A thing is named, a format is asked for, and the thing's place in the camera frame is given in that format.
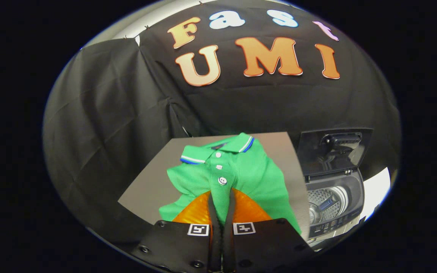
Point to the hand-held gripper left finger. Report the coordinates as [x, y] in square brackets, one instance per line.
[173, 246]

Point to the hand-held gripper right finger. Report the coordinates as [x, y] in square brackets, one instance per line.
[271, 246]

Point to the green polo shirt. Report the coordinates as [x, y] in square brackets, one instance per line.
[249, 170]

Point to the grey washing machine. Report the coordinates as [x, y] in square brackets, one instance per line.
[349, 189]

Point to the grey box stand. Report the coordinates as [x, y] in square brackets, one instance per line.
[150, 185]

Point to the white flat board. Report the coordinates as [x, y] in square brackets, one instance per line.
[378, 189]

